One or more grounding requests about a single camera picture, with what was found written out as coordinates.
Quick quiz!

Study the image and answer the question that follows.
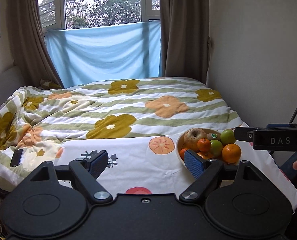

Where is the medium orange mandarin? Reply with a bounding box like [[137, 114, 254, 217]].
[[197, 152, 215, 160]]

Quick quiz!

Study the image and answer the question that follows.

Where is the green apple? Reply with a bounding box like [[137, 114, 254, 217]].
[[220, 129, 236, 145], [210, 140, 223, 158]]

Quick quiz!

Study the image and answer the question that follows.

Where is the large orange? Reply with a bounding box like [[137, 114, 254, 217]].
[[222, 144, 242, 164]]

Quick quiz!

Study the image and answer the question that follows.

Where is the brown kiwi with sticker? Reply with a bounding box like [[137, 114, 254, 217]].
[[207, 133, 221, 141]]

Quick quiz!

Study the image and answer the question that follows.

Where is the yellow-red wrinkled apple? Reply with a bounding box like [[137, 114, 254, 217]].
[[184, 128, 207, 152]]

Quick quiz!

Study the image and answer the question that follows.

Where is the cream cartoon bowl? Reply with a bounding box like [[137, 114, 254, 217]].
[[176, 127, 240, 172]]

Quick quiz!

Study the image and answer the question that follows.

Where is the white persimmon print cloth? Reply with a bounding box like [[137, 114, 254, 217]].
[[53, 122, 297, 213]]

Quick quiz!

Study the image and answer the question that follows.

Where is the black phone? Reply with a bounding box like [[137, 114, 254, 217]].
[[10, 149, 23, 167]]

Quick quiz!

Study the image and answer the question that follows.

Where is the floral striped duvet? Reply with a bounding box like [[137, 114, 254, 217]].
[[0, 77, 242, 191]]

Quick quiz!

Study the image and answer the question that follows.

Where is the light blue window cloth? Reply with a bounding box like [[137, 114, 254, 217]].
[[46, 21, 161, 88]]

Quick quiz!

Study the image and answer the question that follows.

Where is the brown right curtain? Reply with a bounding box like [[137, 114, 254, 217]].
[[160, 0, 209, 83]]

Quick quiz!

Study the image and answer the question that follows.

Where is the brown curtain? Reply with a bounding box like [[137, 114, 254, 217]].
[[160, 0, 209, 83], [6, 0, 63, 87]]

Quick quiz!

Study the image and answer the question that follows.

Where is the brown left curtain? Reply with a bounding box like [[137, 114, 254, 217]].
[[6, 0, 63, 87]]

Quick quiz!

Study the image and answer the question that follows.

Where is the window frame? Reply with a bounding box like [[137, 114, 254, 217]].
[[38, 0, 160, 31]]

